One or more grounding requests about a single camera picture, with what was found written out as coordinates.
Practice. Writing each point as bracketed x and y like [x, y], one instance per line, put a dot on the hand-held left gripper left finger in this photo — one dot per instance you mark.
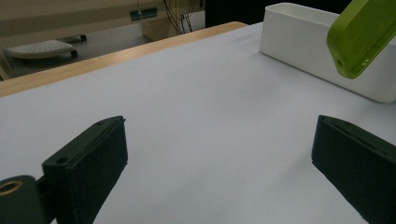
[87, 168]

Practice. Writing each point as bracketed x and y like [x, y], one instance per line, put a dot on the light wooden desk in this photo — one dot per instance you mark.
[77, 15]

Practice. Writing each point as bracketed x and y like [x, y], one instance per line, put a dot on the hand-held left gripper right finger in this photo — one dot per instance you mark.
[358, 161]

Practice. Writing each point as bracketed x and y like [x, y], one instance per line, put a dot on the wooden table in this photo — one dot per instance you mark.
[109, 60]

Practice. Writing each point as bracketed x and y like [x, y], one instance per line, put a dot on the teal rectangular label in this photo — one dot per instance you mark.
[143, 14]

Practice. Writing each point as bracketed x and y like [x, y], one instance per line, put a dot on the low wheeled platform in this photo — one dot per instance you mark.
[40, 49]

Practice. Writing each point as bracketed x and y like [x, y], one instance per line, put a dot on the white rectangular plastic box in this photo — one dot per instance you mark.
[299, 37]

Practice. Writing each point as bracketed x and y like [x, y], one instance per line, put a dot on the black curtain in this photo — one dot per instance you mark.
[236, 11]

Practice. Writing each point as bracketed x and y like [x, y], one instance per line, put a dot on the green phone case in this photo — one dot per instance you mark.
[358, 37]

